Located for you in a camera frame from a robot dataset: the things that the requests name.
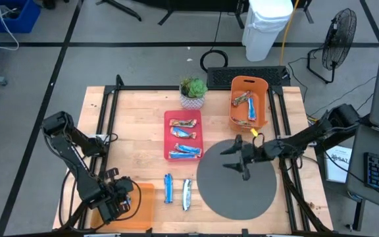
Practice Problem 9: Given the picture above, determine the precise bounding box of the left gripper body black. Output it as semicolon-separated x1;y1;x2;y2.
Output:
93;167;135;225

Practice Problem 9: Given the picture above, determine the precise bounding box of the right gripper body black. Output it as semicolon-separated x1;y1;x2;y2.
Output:
240;141;281;182

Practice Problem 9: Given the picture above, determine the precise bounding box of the red and green granola bar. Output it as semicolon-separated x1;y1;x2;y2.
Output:
231;117;253;127

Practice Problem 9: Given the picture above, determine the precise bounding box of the blue and red granola bar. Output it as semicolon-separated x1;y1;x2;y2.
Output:
247;97;258;121
231;90;254;107

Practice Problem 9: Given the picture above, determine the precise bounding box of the blue and orange granola bar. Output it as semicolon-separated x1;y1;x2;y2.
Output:
174;142;203;156
170;126;197;140

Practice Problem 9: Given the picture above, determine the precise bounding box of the plain blue granola bar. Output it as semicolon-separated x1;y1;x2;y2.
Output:
163;173;174;205

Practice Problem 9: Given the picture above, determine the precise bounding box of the blue and white granola bar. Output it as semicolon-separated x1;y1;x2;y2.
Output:
168;150;199;160

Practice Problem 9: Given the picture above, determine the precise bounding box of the brown and green granola bar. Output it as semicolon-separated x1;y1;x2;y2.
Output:
168;118;198;128

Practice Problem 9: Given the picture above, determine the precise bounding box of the silver white granola bar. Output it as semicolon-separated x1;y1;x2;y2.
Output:
182;178;193;211

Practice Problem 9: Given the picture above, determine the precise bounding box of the grey round woven placemat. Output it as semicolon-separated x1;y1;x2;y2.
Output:
196;138;278;221

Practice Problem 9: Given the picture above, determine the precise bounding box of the orange shallow plastic tray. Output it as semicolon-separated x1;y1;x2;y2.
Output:
90;182;156;230

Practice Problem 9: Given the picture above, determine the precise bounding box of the red plastic tray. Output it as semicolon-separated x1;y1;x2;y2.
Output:
163;109;205;162

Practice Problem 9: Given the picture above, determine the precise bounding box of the black vented box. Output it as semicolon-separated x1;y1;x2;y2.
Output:
206;65;291;88

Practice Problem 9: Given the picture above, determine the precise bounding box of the succulent in white patterned pot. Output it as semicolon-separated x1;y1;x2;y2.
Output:
178;76;209;111

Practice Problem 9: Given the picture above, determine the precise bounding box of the white printed sheet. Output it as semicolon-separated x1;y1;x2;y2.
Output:
324;144;353;184

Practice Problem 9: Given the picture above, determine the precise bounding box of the white trash bin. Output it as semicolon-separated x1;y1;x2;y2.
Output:
241;0;294;63

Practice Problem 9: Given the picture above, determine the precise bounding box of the black floor fan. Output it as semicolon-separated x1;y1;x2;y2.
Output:
307;8;358;84

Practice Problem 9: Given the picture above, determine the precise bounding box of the large blue bin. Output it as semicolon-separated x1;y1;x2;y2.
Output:
0;0;41;34

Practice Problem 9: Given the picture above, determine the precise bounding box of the orange plastic basket with handles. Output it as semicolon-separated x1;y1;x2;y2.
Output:
228;75;270;129

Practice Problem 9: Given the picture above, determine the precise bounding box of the coiled black cable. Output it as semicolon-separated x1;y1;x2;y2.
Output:
199;48;229;72

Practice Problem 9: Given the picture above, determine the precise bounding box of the black aluminium table frame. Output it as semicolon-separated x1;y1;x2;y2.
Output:
53;74;334;237

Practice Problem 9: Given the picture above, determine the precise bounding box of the yellow hanging cable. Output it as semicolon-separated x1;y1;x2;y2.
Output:
278;0;301;66

